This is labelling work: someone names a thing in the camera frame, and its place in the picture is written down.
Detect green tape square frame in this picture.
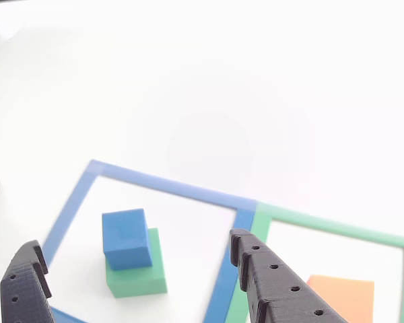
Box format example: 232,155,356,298
224,201,404,323

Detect green block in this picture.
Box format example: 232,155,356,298
104,227,168,299

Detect small blue cube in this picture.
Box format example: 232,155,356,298
101,208,154,271

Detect orange block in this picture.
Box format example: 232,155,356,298
306,274,375,323

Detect blue tape square frame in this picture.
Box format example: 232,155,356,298
40,159,259,323

